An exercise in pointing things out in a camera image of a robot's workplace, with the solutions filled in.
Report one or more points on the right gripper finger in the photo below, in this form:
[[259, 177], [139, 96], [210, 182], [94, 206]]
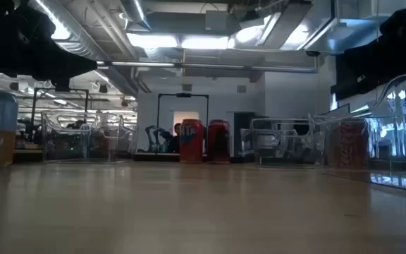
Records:
[[368, 48], [368, 60]]

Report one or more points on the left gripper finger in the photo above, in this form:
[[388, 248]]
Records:
[[78, 71], [74, 58]]

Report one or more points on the clear plastic bin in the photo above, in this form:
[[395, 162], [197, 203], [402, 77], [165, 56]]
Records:
[[83, 141], [393, 141], [280, 141]]

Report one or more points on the red Coca-Cola can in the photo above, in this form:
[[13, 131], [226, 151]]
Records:
[[219, 141], [347, 144]]

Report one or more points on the orange Fanta soda can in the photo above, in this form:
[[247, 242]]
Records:
[[191, 144]]

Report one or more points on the teal background robot arm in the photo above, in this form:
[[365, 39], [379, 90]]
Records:
[[149, 137], [160, 139]]

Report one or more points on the ceiling light strip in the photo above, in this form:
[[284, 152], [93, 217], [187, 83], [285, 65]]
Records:
[[59, 31]]

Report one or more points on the ceiling light panel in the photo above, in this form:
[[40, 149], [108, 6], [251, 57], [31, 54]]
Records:
[[204, 42], [152, 40]]

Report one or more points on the person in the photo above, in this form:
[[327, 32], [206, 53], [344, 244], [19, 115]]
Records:
[[175, 141]]

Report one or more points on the grey ceiling pipe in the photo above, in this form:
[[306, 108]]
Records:
[[206, 66]]

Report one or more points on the grey ceiling junction box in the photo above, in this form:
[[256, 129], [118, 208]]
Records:
[[216, 20]]

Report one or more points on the corrugated silver duct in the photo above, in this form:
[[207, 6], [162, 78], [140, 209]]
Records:
[[83, 39]]

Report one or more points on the black wall screen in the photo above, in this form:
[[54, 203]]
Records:
[[351, 90]]

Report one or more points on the large rectangular silver duct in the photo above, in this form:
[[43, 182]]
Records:
[[330, 28]]

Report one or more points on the dark dome camera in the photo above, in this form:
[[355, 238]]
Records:
[[312, 53]]

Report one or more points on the round silver duct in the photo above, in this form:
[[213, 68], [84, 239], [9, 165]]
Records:
[[136, 14]]

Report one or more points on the black background rig frame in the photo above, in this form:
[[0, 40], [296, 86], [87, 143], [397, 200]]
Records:
[[158, 123]]

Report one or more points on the grey wall vent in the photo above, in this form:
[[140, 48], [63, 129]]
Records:
[[241, 88], [186, 87]]

